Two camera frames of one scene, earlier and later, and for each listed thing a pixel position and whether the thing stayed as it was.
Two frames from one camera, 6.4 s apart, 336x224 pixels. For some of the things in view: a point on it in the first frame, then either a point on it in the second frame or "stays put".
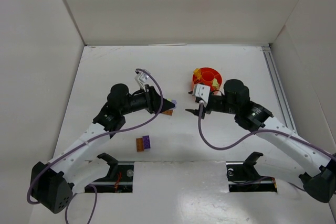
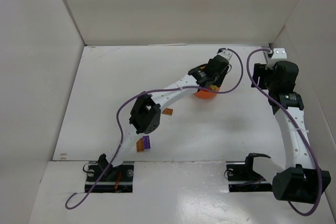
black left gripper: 151,99 -> 220,74
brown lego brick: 139,145 stays put
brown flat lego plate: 169,112 stays put
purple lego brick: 146,141 stays put
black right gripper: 202,107 -> 259,76
